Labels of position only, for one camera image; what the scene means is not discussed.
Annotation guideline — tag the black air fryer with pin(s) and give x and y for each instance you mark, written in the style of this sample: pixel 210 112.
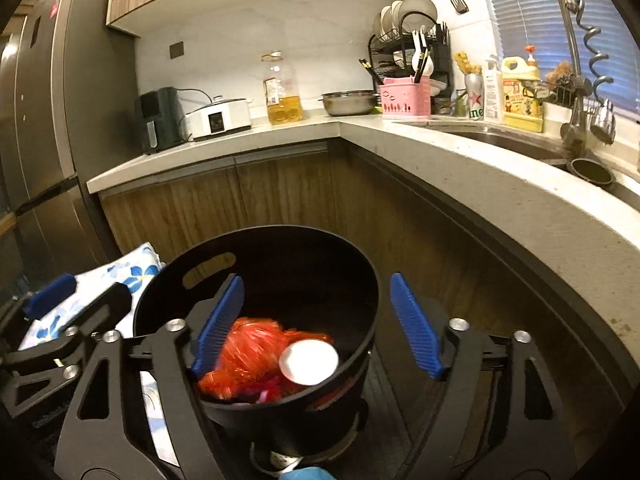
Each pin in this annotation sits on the black air fryer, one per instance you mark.
pixel 157 120

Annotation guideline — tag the steel kitchen faucet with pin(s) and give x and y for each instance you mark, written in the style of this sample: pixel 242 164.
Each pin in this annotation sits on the steel kitchen faucet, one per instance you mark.
pixel 575 125

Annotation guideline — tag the red paper cup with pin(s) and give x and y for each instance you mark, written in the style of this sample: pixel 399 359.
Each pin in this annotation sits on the red paper cup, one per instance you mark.
pixel 307 362

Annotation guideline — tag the window blinds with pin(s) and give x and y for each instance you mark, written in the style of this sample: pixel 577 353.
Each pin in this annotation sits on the window blinds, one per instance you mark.
pixel 530 15

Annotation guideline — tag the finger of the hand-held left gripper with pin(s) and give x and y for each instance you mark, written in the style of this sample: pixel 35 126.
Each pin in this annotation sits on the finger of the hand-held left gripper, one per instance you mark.
pixel 50 293
pixel 107 307

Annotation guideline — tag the black plastic trash bin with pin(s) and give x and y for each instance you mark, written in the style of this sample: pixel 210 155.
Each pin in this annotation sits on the black plastic trash bin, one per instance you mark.
pixel 310 280

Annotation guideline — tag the white spoons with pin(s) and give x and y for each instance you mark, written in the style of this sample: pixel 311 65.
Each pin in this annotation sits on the white spoons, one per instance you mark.
pixel 417 57

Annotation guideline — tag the yellow detergent bottle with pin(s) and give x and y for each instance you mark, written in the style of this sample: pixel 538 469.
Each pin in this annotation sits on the yellow detergent bottle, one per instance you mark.
pixel 522 102

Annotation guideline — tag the white bowl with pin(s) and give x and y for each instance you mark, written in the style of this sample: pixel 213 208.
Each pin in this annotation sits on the white bowl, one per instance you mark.
pixel 419 7

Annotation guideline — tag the pink utensil basket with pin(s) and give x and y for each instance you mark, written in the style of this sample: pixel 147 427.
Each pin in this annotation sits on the pink utensil basket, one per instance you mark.
pixel 404 100

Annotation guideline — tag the stainless steel bowl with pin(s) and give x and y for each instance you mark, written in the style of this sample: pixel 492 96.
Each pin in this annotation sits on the stainless steel bowl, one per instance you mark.
pixel 350 104

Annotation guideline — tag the white pump bottle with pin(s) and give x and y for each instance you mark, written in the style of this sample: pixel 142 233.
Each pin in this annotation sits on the white pump bottle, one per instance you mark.
pixel 494 95

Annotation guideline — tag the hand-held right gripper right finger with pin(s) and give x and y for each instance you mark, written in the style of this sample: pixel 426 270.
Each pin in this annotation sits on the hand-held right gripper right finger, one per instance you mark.
pixel 415 325

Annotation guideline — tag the white plates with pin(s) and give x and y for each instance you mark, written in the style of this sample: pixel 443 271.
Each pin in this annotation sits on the white plates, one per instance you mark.
pixel 385 20

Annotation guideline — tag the blue floral cloth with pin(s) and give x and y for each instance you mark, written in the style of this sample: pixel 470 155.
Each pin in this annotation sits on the blue floral cloth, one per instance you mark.
pixel 125 270

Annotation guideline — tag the silver beer can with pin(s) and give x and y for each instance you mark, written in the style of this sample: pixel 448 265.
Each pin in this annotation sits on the silver beer can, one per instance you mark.
pixel 474 97

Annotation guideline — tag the grey refrigerator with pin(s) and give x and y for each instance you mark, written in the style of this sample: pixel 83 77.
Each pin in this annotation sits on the grey refrigerator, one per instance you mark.
pixel 55 110

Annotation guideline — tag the white electric cooker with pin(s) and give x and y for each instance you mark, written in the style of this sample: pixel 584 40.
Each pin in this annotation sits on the white electric cooker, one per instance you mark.
pixel 217 120

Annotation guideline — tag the stainless steel sink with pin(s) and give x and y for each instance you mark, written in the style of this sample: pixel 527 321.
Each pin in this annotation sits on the stainless steel sink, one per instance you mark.
pixel 500 137

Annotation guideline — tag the plain red plastic bag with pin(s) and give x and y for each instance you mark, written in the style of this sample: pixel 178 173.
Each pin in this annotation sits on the plain red plastic bag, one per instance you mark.
pixel 250 355

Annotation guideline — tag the black dish rack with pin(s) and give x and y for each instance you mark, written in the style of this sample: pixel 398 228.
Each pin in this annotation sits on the black dish rack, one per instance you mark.
pixel 440 55

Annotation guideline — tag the dark wall socket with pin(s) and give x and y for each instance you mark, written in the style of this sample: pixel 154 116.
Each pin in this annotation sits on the dark wall socket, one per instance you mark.
pixel 176 50

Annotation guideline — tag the cooking oil bottle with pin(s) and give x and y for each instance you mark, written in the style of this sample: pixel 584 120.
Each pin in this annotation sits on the cooking oil bottle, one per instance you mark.
pixel 282 95

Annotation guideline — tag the black chopsticks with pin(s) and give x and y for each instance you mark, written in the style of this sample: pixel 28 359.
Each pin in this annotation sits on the black chopsticks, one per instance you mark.
pixel 422 65
pixel 371 72

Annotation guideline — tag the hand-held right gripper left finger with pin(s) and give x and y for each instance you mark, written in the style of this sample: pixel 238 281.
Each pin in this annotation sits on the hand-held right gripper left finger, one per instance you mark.
pixel 220 325

